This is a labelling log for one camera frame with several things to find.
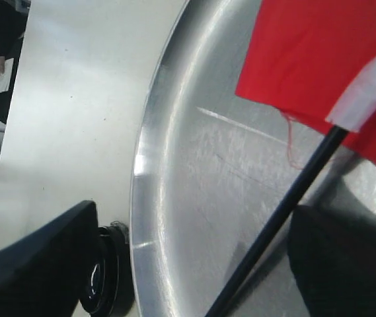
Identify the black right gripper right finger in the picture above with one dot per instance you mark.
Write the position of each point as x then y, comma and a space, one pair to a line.
332, 255

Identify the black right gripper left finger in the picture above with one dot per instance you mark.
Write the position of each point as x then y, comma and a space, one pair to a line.
45, 273

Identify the red and white flag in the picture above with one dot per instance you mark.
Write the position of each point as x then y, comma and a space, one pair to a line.
314, 61

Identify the round black flag base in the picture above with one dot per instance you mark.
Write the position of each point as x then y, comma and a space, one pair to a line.
109, 290

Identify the white paper sheet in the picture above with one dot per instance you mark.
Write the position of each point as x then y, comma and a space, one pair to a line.
5, 78

